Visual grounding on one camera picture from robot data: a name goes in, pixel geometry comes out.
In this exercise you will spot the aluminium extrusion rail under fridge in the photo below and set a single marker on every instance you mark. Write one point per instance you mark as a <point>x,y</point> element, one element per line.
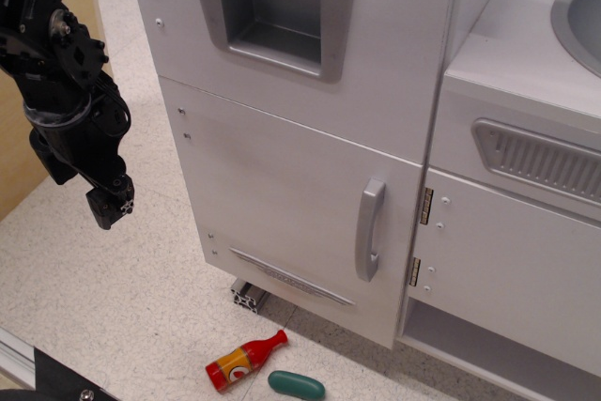
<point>248,296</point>

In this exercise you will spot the brass hinge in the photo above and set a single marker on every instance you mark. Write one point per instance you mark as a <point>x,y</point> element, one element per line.
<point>414,271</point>
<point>426,206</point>

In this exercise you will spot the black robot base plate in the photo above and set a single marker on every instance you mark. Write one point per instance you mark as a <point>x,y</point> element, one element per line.
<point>55,381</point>

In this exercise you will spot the green toy pickle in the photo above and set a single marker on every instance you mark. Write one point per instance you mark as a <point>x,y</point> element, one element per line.
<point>296,385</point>

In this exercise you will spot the grey toy sink basin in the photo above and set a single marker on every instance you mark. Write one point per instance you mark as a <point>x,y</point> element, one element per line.
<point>576,24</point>

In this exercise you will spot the red toy sauce bottle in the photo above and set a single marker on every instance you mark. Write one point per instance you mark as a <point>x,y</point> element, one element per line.
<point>242,361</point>

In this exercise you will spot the lower brass hinge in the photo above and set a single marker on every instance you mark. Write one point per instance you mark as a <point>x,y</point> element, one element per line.
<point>414,271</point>

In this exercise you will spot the upper brass hinge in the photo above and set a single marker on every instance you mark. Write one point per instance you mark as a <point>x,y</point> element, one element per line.
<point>426,206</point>

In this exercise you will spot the white kitchen counter body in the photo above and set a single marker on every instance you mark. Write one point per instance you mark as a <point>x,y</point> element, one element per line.
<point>511,69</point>

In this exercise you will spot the plywood board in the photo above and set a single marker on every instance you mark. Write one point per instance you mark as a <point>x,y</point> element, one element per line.
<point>28,91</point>

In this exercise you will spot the aluminium rail at corner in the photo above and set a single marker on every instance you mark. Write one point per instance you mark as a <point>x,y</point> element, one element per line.
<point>17,360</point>

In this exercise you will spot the white cabinet door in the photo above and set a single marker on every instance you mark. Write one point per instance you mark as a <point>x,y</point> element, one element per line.
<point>527,273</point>

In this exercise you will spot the silver fridge door handle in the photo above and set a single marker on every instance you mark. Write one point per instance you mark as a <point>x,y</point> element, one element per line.
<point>371,202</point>

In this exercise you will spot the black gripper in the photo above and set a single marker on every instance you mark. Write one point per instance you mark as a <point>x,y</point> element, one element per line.
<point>85,142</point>

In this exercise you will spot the silver vent panel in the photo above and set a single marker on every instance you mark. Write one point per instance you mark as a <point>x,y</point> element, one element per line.
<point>540,160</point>

